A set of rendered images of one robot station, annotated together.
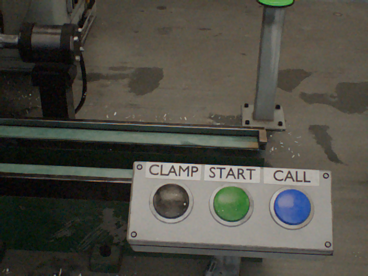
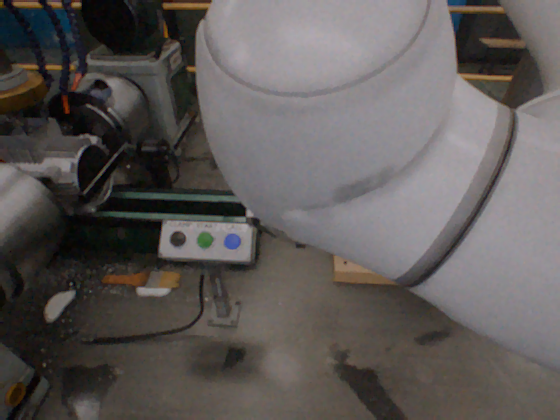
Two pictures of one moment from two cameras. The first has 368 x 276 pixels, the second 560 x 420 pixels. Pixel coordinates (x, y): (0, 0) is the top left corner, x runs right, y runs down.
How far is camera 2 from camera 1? 0.22 m
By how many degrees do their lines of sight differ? 7
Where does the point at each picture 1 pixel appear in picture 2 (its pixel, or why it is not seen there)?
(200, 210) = (191, 243)
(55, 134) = (156, 196)
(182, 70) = not seen: hidden behind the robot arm
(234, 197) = (205, 237)
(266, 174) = (222, 226)
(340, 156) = not seen: hidden behind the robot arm
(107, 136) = (182, 197)
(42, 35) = (147, 146)
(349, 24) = not seen: hidden behind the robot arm
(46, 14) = (163, 127)
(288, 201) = (230, 239)
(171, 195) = (177, 236)
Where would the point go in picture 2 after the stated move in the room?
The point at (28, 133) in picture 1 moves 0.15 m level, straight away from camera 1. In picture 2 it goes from (143, 195) to (144, 168)
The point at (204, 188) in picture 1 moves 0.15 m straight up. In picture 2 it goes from (194, 232) to (177, 162)
